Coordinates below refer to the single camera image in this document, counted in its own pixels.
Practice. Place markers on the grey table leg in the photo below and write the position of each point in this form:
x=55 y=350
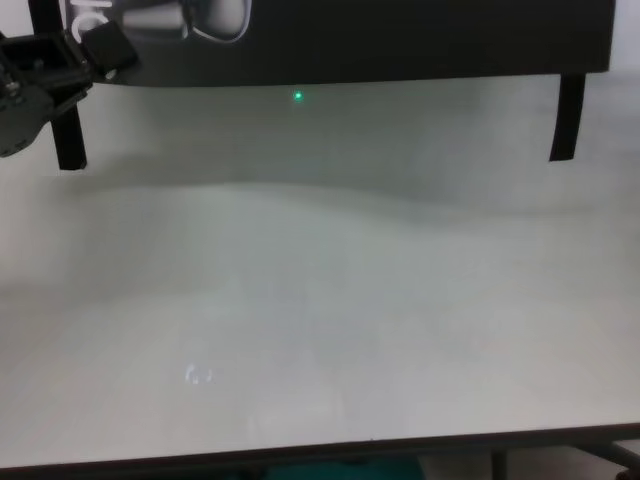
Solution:
x=498 y=465

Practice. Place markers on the grey table crossbar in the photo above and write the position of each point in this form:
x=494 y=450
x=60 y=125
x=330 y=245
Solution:
x=622 y=452

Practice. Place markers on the black robot poster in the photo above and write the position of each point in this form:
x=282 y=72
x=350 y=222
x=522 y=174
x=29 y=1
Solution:
x=375 y=40

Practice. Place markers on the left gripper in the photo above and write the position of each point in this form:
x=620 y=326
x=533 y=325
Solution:
x=35 y=85

